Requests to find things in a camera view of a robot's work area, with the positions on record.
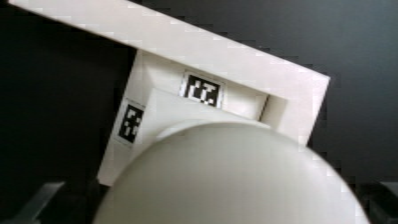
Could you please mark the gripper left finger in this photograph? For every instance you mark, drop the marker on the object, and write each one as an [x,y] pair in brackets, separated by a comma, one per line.
[61,206]

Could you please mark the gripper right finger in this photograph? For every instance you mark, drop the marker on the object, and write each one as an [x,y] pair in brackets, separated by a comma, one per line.
[379,199]

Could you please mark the white lamp bulb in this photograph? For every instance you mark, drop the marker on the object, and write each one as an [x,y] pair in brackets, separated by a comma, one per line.
[228,174]

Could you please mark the white L-shaped fence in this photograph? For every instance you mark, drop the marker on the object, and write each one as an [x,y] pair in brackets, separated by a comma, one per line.
[144,29]

